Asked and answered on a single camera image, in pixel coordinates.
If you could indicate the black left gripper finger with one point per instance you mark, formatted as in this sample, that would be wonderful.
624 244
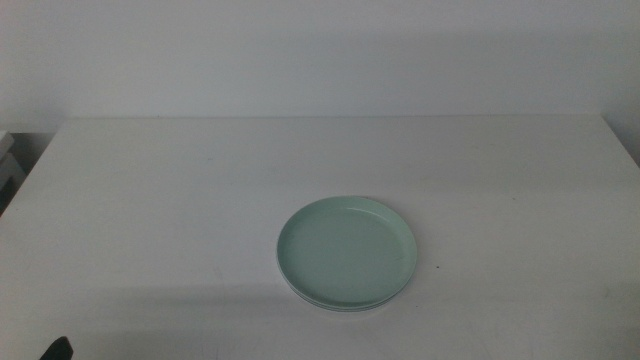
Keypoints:
59 350

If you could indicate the white shallow bowl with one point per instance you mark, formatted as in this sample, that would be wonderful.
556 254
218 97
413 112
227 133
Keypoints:
345 310

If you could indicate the grey shallow bowl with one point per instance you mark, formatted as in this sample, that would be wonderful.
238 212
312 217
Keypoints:
345 307

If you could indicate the mint green shallow bowl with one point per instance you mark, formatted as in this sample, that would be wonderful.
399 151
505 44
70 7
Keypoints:
345 250

